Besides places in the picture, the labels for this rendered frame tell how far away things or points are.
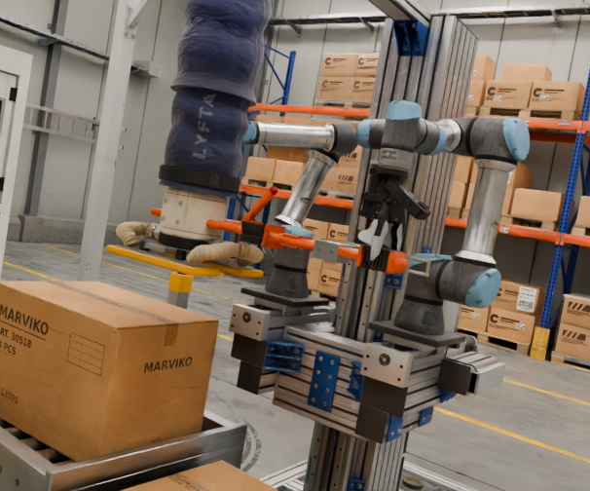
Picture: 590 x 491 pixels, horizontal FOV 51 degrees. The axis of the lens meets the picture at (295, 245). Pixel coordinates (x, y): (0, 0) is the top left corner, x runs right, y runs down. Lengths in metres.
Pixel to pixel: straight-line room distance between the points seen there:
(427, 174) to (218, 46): 0.82
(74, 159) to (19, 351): 10.33
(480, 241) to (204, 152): 0.79
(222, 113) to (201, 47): 0.18
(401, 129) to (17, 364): 1.33
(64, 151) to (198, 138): 10.52
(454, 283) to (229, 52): 0.87
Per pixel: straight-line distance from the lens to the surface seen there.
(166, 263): 1.63
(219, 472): 1.94
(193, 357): 1.94
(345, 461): 2.18
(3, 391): 2.15
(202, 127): 1.69
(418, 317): 1.86
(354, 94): 9.89
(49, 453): 1.96
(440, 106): 2.14
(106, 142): 4.96
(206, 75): 1.70
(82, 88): 12.35
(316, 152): 2.27
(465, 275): 1.79
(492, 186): 1.82
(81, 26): 12.41
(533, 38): 10.58
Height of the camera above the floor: 1.33
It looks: 3 degrees down
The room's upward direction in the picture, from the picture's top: 10 degrees clockwise
